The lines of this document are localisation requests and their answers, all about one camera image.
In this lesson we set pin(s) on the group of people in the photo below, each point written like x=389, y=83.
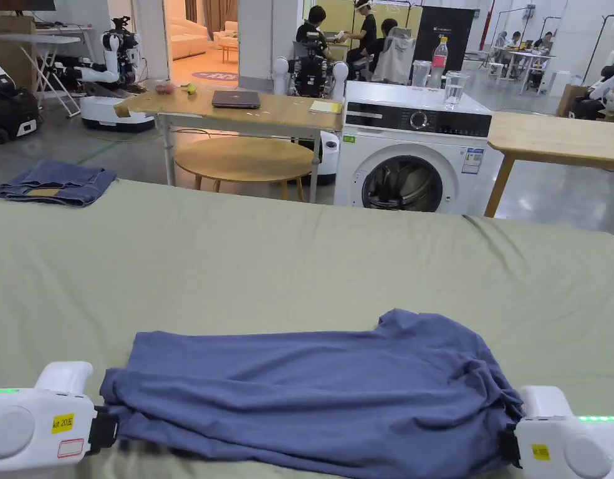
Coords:
x=528, y=42

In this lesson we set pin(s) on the black standing panel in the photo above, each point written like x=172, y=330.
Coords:
x=446, y=30

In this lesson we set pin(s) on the white washing machine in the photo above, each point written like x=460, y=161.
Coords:
x=416, y=164

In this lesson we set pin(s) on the dark blue shirt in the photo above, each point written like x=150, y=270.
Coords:
x=306, y=389

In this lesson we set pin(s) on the white robot with black arm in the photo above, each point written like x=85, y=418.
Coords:
x=603, y=95

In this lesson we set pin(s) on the black and white wheeled robot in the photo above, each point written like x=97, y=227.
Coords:
x=10, y=112

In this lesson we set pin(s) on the white humanoid robot on base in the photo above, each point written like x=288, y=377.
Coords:
x=112, y=75

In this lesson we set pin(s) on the cream sofa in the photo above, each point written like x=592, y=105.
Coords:
x=184, y=37

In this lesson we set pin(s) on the white robot with black torso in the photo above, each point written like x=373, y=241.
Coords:
x=311, y=70

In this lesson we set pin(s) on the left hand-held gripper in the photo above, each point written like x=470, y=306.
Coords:
x=22, y=429

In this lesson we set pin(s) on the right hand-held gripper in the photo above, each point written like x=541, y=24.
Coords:
x=576, y=449

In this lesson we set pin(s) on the folded blue jeans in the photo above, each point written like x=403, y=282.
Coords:
x=57, y=182

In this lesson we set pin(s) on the bed with pale green sheet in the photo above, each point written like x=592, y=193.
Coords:
x=247, y=259

